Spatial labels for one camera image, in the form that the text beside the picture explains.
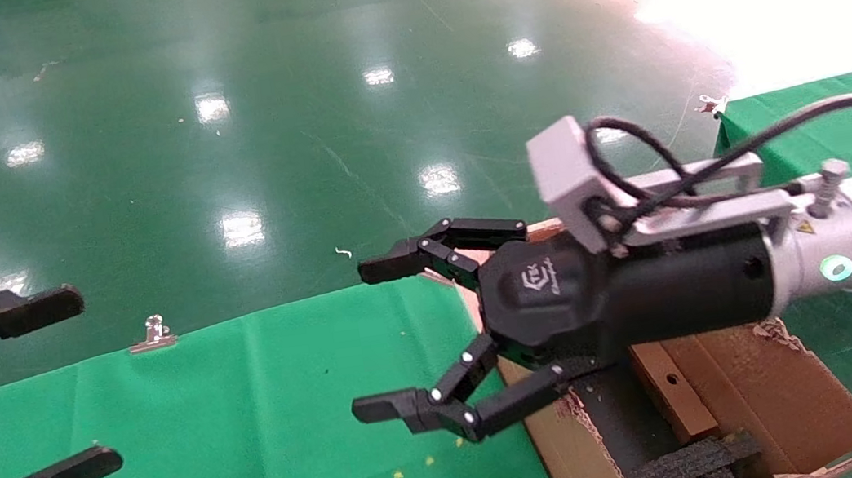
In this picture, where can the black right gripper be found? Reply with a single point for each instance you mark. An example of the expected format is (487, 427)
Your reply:
(648, 296)

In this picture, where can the small brown cardboard box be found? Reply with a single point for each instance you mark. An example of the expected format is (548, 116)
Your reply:
(677, 395)

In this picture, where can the large open cardboard carton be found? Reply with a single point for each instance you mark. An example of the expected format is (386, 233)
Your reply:
(775, 390)

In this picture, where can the black foam base pad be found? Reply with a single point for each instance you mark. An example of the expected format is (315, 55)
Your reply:
(627, 418)

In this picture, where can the large green tablecloth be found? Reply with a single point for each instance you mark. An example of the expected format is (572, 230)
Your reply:
(235, 412)

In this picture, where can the black foam insert block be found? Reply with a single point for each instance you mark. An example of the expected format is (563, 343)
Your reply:
(695, 467)

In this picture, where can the green tablecloth with yellow specks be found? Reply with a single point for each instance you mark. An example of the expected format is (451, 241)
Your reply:
(803, 103)

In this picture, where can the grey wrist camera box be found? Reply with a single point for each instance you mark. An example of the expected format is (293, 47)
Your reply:
(565, 171)

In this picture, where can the grey metal camera bracket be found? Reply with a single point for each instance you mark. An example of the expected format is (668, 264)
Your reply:
(711, 218)

